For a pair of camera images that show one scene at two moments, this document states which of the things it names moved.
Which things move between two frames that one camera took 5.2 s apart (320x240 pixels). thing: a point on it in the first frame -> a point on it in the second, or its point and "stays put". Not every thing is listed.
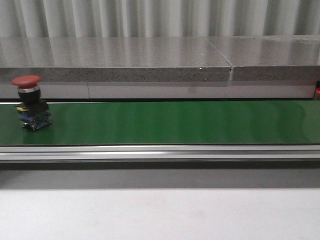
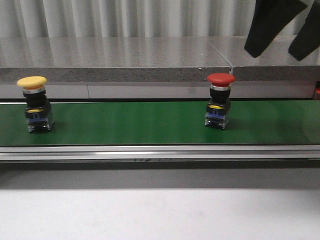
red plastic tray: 317,93 stays put
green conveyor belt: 224,132 stays put
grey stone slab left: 69,59 stays put
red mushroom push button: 34,111 -> 218,109
